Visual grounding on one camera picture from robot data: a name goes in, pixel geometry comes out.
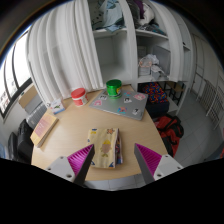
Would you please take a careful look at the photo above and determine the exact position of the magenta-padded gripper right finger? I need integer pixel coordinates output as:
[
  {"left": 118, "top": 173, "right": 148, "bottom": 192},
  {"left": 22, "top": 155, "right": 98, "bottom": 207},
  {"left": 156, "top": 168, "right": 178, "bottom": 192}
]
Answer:
[{"left": 133, "top": 143, "right": 184, "bottom": 185}]

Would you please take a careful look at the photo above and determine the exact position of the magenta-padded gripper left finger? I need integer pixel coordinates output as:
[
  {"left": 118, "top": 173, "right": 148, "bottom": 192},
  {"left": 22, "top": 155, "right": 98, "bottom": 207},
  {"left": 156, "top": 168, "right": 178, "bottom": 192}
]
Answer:
[{"left": 44, "top": 143, "right": 96, "bottom": 187}]

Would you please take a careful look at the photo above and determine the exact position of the yellow patterned towel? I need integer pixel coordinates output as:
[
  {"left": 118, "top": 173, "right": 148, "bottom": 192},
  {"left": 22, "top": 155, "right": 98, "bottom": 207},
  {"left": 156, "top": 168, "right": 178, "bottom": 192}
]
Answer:
[{"left": 87, "top": 127, "right": 124, "bottom": 169}]

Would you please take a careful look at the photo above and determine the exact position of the red and black bag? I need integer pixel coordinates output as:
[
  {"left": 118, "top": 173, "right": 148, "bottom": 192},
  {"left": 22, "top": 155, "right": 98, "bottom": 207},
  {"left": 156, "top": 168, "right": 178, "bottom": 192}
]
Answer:
[{"left": 153, "top": 114, "right": 185, "bottom": 158}]

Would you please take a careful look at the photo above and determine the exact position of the yellow and pink book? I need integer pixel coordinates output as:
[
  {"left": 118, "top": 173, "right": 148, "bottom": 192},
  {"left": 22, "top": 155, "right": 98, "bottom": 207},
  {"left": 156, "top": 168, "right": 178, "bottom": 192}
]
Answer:
[{"left": 29, "top": 112, "right": 60, "bottom": 149}]

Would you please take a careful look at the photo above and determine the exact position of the small white and blue box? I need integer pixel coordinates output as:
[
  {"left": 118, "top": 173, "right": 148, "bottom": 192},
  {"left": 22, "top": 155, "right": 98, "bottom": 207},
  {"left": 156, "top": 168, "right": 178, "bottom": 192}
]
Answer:
[{"left": 49, "top": 97, "right": 67, "bottom": 116}]

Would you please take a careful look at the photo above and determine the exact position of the grey ribbed radiator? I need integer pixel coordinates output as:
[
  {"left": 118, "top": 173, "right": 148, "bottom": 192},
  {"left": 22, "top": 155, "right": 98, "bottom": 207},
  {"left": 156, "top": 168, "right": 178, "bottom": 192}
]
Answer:
[{"left": 25, "top": 101, "right": 48, "bottom": 129}]

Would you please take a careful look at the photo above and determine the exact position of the white jar with red lid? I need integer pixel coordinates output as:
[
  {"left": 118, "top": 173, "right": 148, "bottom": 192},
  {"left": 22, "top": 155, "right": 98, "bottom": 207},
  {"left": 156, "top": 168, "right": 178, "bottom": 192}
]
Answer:
[{"left": 70, "top": 87, "right": 89, "bottom": 108}]

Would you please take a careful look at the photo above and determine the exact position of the colourful patterned storage box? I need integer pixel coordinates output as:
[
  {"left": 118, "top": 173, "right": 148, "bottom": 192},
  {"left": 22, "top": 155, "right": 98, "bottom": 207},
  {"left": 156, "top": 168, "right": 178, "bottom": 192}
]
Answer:
[{"left": 142, "top": 82, "right": 170, "bottom": 119}]

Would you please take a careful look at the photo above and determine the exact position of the grey laptop with stickers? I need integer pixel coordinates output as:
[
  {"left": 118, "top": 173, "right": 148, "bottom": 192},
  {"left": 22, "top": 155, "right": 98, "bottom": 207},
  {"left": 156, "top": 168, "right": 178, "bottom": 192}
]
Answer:
[{"left": 88, "top": 90, "right": 149, "bottom": 122}]

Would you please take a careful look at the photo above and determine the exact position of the brown cardboard box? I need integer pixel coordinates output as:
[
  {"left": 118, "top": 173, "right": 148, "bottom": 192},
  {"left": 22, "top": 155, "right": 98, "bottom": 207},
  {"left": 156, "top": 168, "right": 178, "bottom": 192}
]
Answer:
[{"left": 18, "top": 84, "right": 39, "bottom": 109}]

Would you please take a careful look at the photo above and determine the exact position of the white drying rack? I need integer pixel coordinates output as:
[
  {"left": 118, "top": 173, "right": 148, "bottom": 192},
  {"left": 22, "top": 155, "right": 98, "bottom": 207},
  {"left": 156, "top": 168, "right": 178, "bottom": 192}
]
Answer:
[{"left": 199, "top": 79, "right": 224, "bottom": 129}]

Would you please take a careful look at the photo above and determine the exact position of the green round can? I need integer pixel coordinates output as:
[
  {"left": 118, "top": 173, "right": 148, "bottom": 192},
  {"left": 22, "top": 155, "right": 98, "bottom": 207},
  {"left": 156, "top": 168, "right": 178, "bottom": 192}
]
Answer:
[{"left": 105, "top": 79, "right": 123, "bottom": 100}]

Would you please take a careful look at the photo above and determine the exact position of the dark-framed window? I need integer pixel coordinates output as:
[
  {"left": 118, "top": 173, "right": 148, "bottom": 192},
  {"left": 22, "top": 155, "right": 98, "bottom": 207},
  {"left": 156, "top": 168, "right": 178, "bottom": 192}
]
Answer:
[{"left": 0, "top": 33, "right": 34, "bottom": 118}]

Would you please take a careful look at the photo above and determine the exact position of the white curtain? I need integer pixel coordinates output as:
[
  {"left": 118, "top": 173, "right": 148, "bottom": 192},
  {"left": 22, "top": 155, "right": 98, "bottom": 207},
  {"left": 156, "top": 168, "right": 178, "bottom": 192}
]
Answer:
[{"left": 26, "top": 0, "right": 104, "bottom": 104}]

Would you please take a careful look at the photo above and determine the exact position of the white shelf unit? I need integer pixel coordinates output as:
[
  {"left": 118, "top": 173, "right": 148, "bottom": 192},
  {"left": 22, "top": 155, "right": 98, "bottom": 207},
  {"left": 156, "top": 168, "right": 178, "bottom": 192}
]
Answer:
[{"left": 87, "top": 0, "right": 196, "bottom": 118}]

